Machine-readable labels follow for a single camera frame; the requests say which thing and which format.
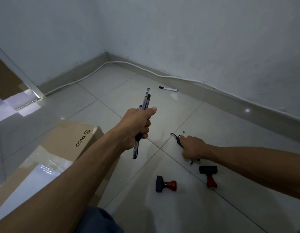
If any person's right hand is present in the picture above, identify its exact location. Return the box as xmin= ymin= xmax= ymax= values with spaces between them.
xmin=179 ymin=135 xmax=213 ymax=161

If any white door frame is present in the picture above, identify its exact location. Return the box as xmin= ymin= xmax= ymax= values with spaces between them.
xmin=0 ymin=42 xmax=45 ymax=99

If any brown cardboard box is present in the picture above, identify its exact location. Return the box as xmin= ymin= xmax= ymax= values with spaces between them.
xmin=0 ymin=119 xmax=122 ymax=226

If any person's blue trouser leg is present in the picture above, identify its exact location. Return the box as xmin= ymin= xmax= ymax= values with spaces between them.
xmin=74 ymin=206 xmax=124 ymax=233

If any black gel pen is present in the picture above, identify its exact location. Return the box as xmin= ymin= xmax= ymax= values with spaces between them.
xmin=135 ymin=94 xmax=151 ymax=143

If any person's left forearm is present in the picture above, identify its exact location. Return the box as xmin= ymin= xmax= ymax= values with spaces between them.
xmin=0 ymin=130 xmax=124 ymax=233

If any white cable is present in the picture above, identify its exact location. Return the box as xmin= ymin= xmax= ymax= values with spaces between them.
xmin=42 ymin=61 xmax=300 ymax=122

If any person's right forearm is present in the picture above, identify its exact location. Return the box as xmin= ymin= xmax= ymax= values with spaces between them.
xmin=208 ymin=144 xmax=300 ymax=202

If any black stamp with red handle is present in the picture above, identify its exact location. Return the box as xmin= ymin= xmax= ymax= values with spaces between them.
xmin=198 ymin=165 xmax=218 ymax=189
xmin=155 ymin=175 xmax=177 ymax=193

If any brown door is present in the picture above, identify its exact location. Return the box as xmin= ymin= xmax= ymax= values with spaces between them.
xmin=0 ymin=53 xmax=24 ymax=100

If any person's left hand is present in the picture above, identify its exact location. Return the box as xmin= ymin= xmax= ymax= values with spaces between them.
xmin=111 ymin=106 xmax=157 ymax=152

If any grey skirting board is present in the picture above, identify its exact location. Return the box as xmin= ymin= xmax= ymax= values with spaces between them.
xmin=38 ymin=52 xmax=300 ymax=145

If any clear gel pen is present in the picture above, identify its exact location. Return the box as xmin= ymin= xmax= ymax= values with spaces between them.
xmin=132 ymin=88 xmax=150 ymax=160

